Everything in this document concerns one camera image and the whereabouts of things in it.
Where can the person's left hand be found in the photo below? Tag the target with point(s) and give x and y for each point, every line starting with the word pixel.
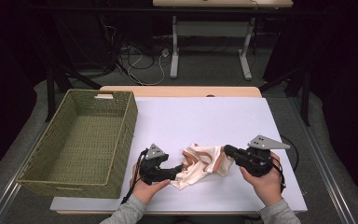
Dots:
pixel 147 191

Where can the light wooden table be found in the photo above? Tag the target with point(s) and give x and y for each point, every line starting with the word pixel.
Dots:
pixel 183 91

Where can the cream baby bodysuit brown trim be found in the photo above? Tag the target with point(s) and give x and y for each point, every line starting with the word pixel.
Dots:
pixel 202 165

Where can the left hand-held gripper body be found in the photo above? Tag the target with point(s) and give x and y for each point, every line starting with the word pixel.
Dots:
pixel 154 152

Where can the green woven basket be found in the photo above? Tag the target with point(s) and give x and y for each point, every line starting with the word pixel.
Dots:
pixel 84 146

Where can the white board sheet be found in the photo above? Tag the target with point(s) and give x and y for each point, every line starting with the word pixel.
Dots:
pixel 199 118

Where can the white-legged desk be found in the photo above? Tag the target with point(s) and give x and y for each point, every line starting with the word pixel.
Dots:
pixel 223 3

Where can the black metal stand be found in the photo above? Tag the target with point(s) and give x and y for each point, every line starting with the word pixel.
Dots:
pixel 50 93
pixel 306 102

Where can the metal floor rail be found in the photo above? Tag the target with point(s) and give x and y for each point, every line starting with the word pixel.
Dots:
pixel 4 202
pixel 332 186

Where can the person's right hand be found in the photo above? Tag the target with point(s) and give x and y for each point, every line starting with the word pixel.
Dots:
pixel 267 189

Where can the white power plug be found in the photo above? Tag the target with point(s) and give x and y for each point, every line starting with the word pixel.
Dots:
pixel 165 53

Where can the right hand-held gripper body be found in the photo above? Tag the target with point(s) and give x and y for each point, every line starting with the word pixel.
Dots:
pixel 256 163

